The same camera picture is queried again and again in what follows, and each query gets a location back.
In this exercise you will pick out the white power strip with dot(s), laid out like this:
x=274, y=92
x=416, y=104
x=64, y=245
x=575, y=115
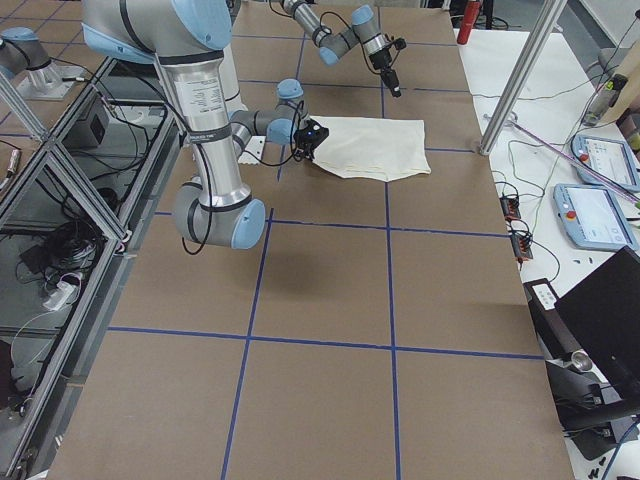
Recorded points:
x=64, y=294

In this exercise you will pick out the aluminium frame rack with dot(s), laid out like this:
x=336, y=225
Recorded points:
x=76, y=215

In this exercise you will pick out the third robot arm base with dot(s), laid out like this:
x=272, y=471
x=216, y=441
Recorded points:
x=22, y=52

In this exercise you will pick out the cream long-sleeve cat shirt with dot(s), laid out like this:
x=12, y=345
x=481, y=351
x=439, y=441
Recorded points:
x=378, y=149

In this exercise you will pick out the red bottle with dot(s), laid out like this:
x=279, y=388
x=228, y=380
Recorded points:
x=468, y=21

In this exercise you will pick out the grey box under rack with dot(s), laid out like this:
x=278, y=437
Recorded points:
x=90, y=128

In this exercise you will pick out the far teach pendant blue grey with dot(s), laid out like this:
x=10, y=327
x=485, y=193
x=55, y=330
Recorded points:
x=611, y=158

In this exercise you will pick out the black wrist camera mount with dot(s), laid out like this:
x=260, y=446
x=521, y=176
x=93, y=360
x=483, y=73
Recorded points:
x=398, y=43

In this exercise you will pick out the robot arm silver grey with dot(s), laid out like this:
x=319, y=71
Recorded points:
x=185, y=41
x=334, y=38

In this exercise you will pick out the near teach pendant blue grey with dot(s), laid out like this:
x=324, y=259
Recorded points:
x=592, y=218

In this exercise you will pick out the black box with label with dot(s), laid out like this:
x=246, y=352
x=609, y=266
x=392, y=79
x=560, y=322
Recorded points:
x=552, y=330

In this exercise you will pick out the aluminium frame post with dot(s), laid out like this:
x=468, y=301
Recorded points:
x=534, y=44

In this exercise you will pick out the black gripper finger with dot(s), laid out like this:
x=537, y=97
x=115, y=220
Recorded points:
x=392, y=83

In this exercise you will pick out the black laptop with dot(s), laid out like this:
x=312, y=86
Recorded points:
x=602, y=313

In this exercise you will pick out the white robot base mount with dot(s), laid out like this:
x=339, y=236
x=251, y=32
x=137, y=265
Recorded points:
x=253, y=153

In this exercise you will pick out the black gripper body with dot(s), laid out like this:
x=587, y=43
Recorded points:
x=382, y=62
x=306, y=148

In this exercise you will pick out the black orange connector module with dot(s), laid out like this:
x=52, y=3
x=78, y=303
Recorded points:
x=521, y=244
x=510, y=207

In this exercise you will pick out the teach pendant blue grey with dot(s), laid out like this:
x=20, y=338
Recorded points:
x=592, y=218
x=611, y=158

